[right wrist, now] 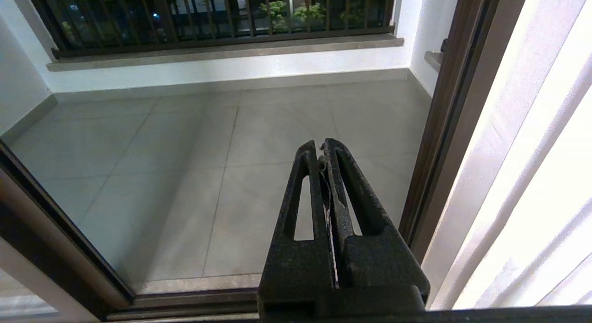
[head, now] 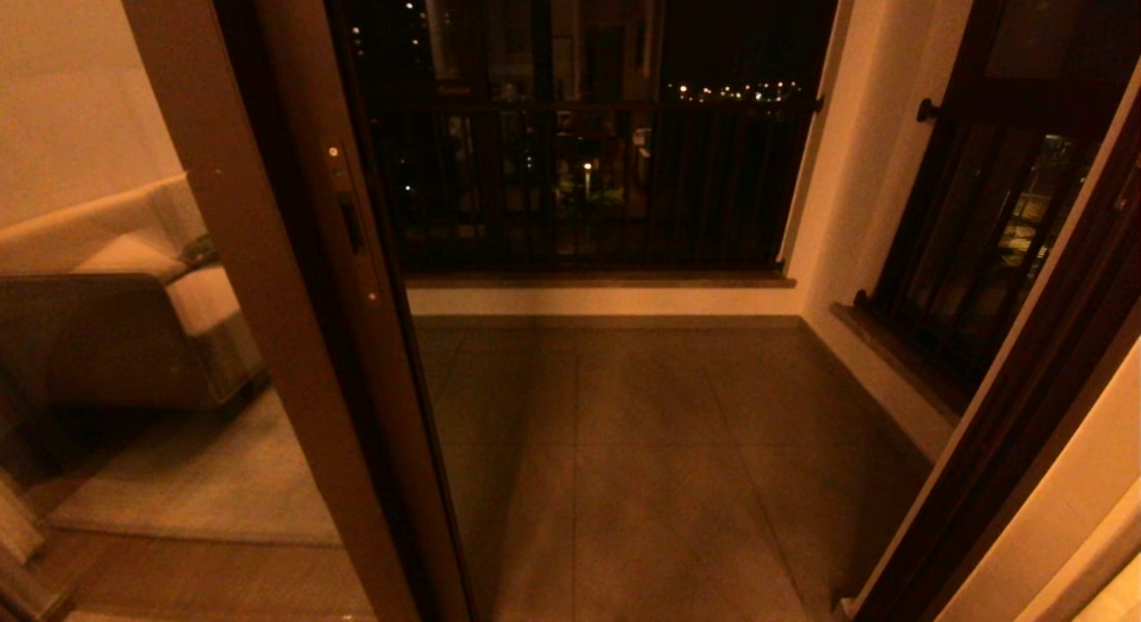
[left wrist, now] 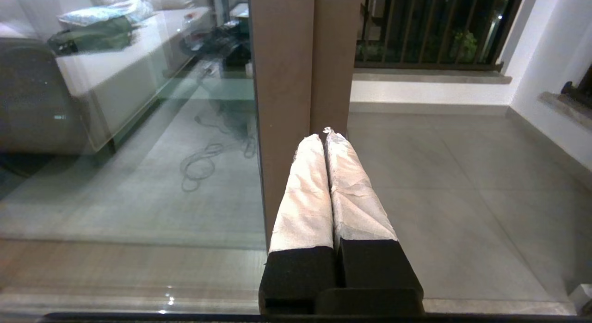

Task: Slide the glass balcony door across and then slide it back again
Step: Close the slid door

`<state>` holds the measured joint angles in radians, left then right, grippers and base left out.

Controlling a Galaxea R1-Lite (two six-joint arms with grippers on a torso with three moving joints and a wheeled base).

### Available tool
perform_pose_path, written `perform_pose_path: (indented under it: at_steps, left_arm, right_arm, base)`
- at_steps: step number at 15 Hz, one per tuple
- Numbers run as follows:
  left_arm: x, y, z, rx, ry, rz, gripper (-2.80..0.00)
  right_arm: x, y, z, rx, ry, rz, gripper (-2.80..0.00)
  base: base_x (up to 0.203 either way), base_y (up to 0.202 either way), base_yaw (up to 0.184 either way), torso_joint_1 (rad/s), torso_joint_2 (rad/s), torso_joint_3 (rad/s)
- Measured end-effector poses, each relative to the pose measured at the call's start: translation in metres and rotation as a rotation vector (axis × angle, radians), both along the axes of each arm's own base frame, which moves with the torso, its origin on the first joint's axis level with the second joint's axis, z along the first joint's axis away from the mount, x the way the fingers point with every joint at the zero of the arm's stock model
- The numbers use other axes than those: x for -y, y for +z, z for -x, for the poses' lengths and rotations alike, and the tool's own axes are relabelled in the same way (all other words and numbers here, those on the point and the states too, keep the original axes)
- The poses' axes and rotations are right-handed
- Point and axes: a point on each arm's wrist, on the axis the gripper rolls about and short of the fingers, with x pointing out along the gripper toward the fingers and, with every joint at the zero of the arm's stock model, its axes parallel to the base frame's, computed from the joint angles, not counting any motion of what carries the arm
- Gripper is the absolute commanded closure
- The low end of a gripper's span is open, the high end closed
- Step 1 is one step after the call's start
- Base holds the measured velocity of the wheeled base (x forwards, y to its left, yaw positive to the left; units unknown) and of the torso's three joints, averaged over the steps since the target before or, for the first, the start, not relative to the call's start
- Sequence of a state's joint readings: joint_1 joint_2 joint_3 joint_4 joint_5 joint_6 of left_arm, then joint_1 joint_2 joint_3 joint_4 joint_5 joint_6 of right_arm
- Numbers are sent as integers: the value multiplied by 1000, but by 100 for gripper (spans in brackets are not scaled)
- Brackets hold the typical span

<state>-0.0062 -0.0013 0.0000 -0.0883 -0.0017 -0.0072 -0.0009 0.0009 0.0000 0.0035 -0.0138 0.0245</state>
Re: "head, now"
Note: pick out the brown stone side window sill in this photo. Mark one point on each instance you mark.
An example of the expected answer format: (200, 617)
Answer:
(891, 355)

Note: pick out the brown framed sliding glass door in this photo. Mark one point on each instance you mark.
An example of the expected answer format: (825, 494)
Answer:
(401, 408)

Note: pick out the black metal balcony railing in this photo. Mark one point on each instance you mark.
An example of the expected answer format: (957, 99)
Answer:
(713, 185)

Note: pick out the brown framed fixed glass panel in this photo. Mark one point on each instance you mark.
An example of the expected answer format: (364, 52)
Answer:
(258, 248)

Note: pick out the dark brown side window frame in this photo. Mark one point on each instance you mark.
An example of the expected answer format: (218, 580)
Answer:
(1025, 96)

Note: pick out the beige sofa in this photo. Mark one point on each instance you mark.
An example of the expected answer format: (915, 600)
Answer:
(107, 337)

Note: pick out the black metal side window railing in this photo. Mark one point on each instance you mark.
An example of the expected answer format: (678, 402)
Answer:
(980, 248)

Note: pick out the beige sofa cushion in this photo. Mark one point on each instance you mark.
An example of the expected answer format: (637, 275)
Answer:
(129, 258)

